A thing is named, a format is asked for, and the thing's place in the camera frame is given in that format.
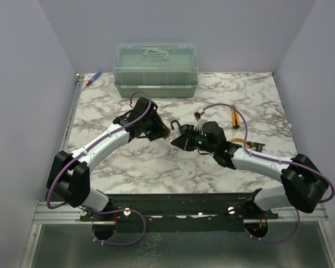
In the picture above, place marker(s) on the aluminium rail left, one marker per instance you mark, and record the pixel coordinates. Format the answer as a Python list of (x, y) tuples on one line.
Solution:
[(64, 142)]

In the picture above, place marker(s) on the green transparent toolbox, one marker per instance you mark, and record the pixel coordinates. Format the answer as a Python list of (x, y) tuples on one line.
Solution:
[(162, 70)]

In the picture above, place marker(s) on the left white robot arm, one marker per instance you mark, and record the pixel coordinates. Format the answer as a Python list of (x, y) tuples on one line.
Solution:
[(69, 177)]

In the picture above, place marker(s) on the blue red screwdriver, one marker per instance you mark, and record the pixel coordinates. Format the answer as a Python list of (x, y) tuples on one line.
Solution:
[(93, 78)]

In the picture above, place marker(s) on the black padlock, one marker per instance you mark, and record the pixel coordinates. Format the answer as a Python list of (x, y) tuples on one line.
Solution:
[(175, 125)]

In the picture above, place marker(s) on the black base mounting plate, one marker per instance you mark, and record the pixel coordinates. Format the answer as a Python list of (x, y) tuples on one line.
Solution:
[(203, 212)]

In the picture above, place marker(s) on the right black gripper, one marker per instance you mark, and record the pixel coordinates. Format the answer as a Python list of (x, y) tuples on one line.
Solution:
[(184, 141)]

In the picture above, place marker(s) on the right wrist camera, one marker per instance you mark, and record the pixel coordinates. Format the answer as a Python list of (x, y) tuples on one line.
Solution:
[(200, 120)]

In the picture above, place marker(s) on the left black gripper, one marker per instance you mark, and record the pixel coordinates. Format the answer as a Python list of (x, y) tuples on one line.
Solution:
[(160, 128)]

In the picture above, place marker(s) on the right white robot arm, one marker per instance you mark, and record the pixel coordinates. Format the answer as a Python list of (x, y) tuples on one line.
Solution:
[(302, 186)]

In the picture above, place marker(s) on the yellow utility knife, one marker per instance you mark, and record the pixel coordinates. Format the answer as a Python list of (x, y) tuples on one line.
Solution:
[(235, 118)]

